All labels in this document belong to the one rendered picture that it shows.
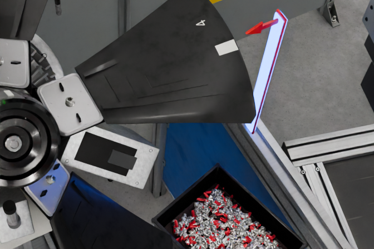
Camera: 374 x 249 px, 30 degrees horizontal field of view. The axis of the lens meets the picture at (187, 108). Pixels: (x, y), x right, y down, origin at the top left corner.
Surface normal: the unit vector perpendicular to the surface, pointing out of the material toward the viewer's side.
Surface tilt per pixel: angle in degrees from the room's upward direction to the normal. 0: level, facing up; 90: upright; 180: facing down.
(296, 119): 0
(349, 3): 0
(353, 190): 0
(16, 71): 54
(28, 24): 48
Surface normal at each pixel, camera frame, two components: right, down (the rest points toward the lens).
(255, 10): 0.49, 0.75
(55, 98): 0.07, -0.54
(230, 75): 0.30, -0.27
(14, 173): 0.42, 0.22
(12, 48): -0.43, 0.20
